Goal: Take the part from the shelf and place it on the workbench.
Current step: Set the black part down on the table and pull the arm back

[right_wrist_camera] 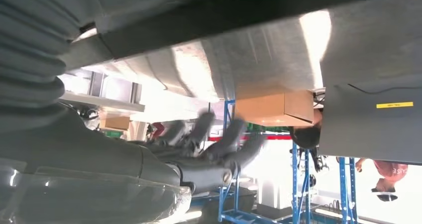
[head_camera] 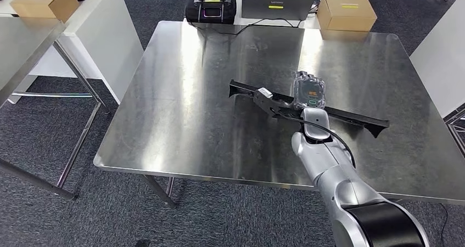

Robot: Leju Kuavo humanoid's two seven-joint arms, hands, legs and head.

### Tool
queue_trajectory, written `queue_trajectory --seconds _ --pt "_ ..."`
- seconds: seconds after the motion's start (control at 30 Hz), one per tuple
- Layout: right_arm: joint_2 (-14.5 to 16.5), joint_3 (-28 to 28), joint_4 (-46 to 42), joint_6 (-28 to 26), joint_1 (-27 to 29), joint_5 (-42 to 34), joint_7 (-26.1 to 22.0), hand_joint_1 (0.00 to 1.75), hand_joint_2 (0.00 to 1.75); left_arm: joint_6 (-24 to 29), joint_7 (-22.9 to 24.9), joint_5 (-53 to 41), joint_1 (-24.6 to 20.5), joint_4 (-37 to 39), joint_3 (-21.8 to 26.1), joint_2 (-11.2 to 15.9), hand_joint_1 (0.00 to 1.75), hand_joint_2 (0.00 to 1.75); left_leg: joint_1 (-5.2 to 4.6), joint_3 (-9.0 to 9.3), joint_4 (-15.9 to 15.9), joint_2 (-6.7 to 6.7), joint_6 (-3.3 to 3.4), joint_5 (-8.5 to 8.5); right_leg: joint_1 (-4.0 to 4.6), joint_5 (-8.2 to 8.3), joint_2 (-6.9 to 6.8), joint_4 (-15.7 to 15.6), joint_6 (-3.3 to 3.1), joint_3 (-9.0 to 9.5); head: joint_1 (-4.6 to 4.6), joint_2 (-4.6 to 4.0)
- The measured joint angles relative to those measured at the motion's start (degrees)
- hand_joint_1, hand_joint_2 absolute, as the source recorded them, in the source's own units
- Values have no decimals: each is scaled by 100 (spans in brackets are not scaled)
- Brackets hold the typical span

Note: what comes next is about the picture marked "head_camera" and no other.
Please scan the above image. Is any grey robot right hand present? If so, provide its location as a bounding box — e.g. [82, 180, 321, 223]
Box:
[292, 70, 327, 111]

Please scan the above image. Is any grey laptop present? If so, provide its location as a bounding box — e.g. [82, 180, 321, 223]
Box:
[241, 0, 322, 21]

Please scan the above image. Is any black power cable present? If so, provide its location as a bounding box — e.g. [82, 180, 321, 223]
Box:
[189, 18, 309, 36]

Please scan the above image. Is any stainless steel workbench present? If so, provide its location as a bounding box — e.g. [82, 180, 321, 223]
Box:
[92, 20, 465, 207]

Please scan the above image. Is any black plastic plate bracket part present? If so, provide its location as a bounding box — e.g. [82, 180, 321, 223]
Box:
[228, 78, 390, 139]

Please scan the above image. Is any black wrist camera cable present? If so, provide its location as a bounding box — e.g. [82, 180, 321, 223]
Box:
[277, 113, 357, 169]

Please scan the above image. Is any white table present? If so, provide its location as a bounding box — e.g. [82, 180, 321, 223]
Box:
[410, 0, 465, 119]
[0, 0, 145, 105]

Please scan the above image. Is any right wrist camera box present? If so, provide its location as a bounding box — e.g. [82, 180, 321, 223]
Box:
[252, 87, 291, 120]

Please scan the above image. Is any cardboard box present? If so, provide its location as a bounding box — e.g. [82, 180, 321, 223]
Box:
[316, 0, 378, 32]
[9, 0, 81, 24]

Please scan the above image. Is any black remote controller case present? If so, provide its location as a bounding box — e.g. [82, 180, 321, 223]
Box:
[184, 0, 237, 25]

